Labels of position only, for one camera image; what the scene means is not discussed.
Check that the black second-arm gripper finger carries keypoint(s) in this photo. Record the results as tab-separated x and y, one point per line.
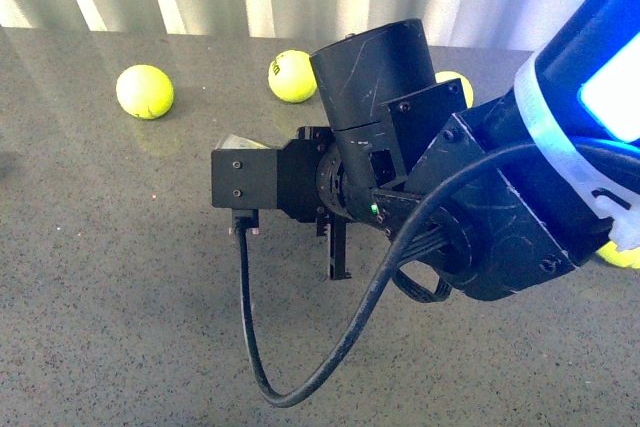
336	252

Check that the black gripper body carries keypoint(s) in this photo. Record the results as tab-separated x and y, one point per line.
310	176

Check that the blue and black robot arm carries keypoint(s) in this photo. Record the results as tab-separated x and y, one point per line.
488	200

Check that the Wilson logo tennis ball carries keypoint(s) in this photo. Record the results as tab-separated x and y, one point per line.
291	77

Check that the far right tennis ball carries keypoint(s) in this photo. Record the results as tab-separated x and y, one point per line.
449	75

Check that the plain yellow tennis ball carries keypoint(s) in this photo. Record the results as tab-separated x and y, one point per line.
145	92

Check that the tennis ball behind left finger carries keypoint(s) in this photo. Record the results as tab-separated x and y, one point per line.
622	259

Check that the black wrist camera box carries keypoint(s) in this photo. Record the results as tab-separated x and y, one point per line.
244	179

